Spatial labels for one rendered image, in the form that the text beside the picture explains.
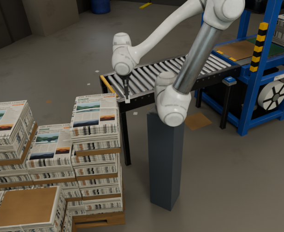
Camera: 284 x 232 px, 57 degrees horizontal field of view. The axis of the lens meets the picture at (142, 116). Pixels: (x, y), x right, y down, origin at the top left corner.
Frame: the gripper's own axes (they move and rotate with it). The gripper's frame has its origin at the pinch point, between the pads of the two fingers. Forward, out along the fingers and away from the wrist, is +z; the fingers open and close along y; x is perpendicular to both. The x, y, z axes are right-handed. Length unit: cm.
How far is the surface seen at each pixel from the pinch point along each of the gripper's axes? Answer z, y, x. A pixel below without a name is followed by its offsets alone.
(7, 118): 7, 2, -77
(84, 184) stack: 58, 18, -36
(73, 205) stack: 81, 18, -48
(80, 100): 7.6, -13.8, -32.2
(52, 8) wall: 63, -487, -156
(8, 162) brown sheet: 28, 20, -78
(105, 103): 7.5, -7.3, -15.1
